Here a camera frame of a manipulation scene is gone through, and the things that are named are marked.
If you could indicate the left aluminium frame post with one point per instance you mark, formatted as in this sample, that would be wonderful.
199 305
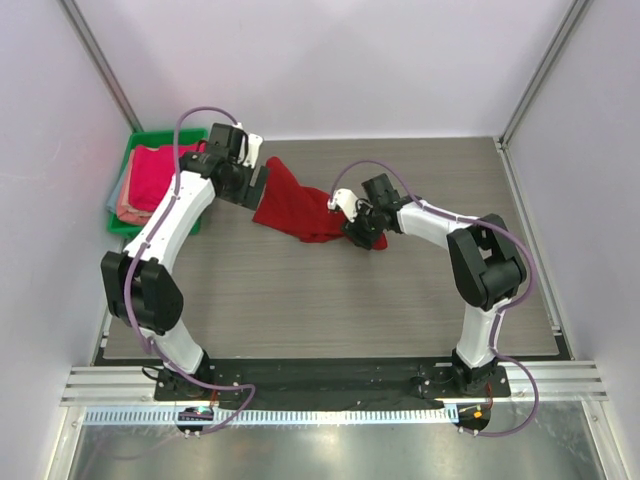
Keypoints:
97 57

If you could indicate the slotted cable duct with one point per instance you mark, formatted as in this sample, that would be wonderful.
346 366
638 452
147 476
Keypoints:
184 416

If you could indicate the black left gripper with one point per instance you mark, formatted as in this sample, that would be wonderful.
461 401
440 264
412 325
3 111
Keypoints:
248 195

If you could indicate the grey-blue folded t-shirt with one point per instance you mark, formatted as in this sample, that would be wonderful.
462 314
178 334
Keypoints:
111 203

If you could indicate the aluminium front rail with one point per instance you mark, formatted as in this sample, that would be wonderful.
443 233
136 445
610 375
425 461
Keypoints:
126 385

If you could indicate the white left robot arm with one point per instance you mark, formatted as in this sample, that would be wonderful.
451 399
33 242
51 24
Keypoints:
139 286

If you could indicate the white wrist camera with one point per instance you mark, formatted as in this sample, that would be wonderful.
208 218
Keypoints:
345 201
252 144

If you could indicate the dark red t-shirt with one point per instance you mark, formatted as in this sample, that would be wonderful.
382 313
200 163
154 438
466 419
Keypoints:
302 212

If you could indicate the salmon folded t-shirt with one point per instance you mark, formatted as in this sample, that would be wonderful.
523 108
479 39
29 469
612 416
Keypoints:
125 211

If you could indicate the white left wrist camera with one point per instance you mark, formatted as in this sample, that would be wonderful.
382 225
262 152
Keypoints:
252 144

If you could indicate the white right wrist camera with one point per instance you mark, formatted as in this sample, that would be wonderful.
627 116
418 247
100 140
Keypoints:
345 201

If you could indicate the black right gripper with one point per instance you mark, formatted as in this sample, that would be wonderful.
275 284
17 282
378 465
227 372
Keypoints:
357 235

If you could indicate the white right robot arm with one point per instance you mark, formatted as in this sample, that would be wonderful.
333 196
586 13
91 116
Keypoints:
487 267

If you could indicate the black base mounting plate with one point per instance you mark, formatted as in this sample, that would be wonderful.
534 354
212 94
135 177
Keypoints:
338 384

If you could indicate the aluminium frame post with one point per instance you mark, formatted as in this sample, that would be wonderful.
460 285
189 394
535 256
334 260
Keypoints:
561 37
97 57

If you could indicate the right aluminium frame post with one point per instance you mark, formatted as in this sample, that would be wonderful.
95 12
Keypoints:
561 37

